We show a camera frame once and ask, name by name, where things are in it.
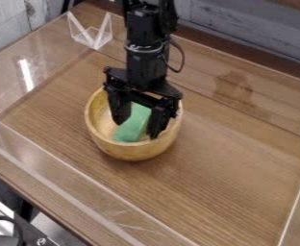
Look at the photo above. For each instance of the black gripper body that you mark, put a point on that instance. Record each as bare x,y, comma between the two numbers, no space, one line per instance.
143,78

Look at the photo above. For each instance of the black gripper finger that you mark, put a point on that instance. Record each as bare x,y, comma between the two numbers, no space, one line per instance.
120,106
159,119

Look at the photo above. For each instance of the green rectangular block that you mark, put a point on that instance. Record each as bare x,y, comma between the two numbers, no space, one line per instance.
131,130

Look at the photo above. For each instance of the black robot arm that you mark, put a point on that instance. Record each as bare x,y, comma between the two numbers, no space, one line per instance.
150,22

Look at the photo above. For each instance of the brown wooden bowl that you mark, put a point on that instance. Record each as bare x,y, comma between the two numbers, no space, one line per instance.
102,128

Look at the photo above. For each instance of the clear acrylic corner bracket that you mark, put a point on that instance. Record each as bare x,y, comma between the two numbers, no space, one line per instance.
92,37

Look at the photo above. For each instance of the clear acrylic tray wall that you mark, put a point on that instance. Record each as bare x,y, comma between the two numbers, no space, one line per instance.
222,189

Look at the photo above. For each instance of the black metal bracket with bolt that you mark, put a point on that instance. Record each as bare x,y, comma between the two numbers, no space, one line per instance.
32,236

